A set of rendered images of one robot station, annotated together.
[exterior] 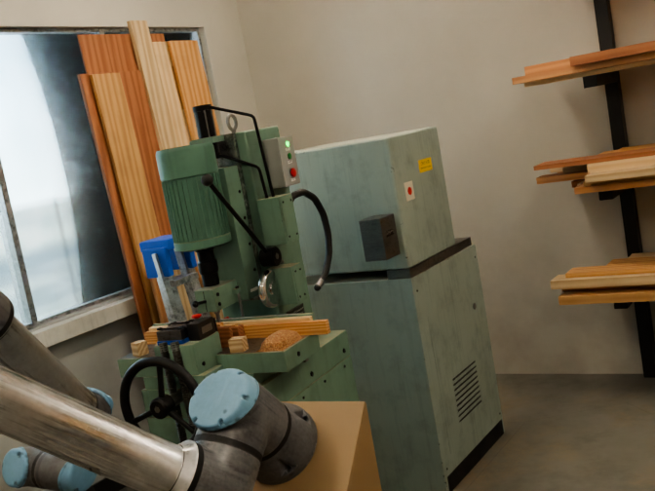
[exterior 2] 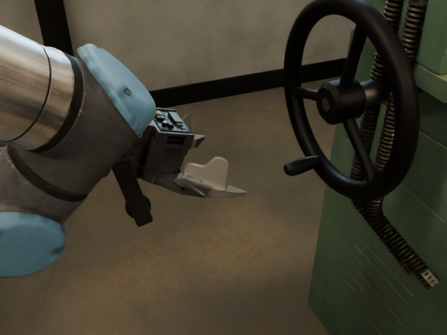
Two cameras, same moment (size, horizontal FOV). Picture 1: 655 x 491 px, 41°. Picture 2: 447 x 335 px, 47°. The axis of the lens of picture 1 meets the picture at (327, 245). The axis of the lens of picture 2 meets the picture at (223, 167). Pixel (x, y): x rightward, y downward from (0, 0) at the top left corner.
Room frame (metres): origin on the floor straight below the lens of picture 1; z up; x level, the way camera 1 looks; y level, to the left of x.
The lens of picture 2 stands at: (1.77, 0.28, 1.18)
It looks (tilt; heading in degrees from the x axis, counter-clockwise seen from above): 38 degrees down; 38
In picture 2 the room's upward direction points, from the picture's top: straight up
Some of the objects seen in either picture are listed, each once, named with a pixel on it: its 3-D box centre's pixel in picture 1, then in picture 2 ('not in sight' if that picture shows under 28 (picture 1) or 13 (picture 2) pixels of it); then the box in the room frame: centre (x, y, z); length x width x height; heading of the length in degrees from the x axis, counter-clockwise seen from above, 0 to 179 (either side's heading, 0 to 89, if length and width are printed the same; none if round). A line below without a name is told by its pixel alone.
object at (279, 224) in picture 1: (279, 219); not in sight; (2.79, 0.14, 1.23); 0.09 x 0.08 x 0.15; 152
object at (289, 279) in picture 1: (288, 283); not in sight; (2.76, 0.15, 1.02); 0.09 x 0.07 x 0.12; 62
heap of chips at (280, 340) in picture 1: (280, 337); not in sight; (2.47, 0.18, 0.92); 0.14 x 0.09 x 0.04; 152
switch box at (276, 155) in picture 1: (282, 162); not in sight; (2.88, 0.10, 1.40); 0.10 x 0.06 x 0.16; 152
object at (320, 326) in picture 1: (232, 332); not in sight; (2.65, 0.34, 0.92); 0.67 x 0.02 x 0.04; 62
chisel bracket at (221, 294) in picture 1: (218, 298); not in sight; (2.68, 0.36, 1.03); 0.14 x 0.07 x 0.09; 152
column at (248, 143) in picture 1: (253, 239); not in sight; (2.93, 0.24, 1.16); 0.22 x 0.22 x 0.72; 62
